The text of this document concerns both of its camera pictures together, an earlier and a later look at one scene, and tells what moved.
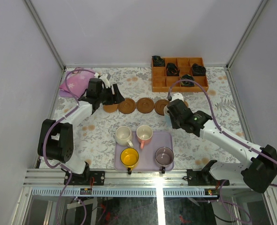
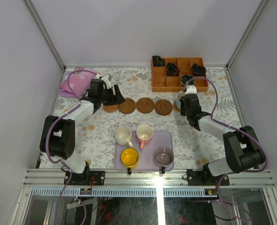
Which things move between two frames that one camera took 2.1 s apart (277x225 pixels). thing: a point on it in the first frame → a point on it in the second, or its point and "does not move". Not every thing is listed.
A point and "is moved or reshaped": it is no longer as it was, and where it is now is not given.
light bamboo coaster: [110, 108] does not move
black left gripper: [112, 96] does not move
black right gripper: [175, 126] → [182, 104]
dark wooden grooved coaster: [145, 105] does not move
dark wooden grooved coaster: [160, 105] does not move
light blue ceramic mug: [168, 122] is moved or reshaped
